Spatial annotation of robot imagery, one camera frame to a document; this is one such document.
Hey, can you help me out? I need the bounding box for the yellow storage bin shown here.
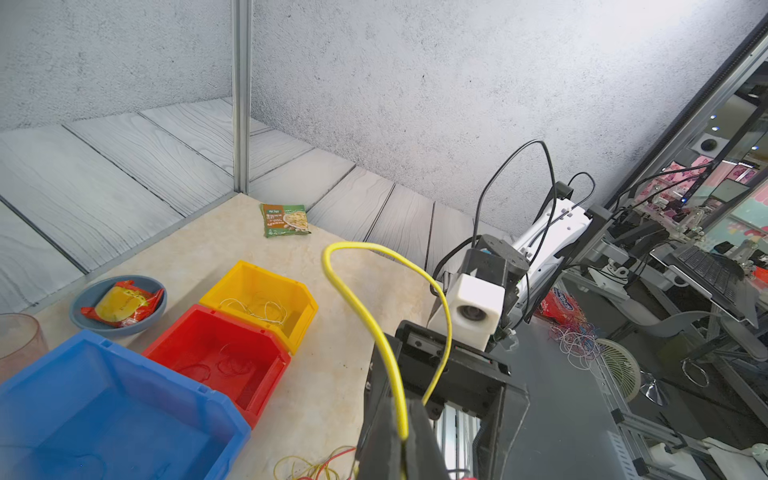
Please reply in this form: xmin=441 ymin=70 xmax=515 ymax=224
xmin=200 ymin=260 xmax=318 ymax=356

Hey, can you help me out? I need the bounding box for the thick yellow cable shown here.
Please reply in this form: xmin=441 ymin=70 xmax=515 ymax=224
xmin=320 ymin=241 xmax=454 ymax=442

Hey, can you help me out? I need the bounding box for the green food packet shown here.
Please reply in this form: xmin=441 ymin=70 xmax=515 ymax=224
xmin=260 ymin=203 xmax=311 ymax=238

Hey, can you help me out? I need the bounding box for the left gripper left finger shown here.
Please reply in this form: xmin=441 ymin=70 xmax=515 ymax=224
xmin=355 ymin=396 xmax=402 ymax=480

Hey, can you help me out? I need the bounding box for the blue storage bin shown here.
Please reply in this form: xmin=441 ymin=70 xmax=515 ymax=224
xmin=1 ymin=332 xmax=251 ymax=479

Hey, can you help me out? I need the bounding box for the cable bundle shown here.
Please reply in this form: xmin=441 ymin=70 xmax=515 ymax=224
xmin=272 ymin=445 xmax=361 ymax=480

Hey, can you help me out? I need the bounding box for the blue bowl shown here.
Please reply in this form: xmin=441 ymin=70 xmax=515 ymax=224
xmin=69 ymin=275 xmax=167 ymax=339

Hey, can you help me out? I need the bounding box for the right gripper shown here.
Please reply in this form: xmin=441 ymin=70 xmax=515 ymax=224
xmin=365 ymin=321 xmax=530 ymax=479

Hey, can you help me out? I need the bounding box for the red yellow snack packet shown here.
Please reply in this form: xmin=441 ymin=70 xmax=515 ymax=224
xmin=80 ymin=280 xmax=165 ymax=328

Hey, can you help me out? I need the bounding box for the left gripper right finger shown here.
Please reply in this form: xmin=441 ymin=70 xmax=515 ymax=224
xmin=406 ymin=400 xmax=449 ymax=480

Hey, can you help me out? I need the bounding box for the pink plastic cup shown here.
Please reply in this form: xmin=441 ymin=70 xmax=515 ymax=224
xmin=0 ymin=313 xmax=49 ymax=383

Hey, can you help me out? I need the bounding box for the white desk fan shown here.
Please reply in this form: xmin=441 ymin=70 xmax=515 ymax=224
xmin=596 ymin=338 xmax=641 ymax=402

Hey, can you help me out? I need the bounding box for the right aluminium frame post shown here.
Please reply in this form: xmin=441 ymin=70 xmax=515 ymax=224
xmin=231 ymin=0 xmax=252 ymax=194

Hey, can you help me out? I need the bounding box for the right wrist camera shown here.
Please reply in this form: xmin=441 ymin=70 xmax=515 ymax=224
xmin=445 ymin=274 xmax=505 ymax=351

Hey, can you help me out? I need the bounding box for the red storage bin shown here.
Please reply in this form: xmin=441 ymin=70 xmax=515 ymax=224
xmin=143 ymin=305 xmax=291 ymax=427

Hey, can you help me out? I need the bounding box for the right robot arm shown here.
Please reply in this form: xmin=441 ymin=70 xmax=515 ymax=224
xmin=355 ymin=184 xmax=608 ymax=479

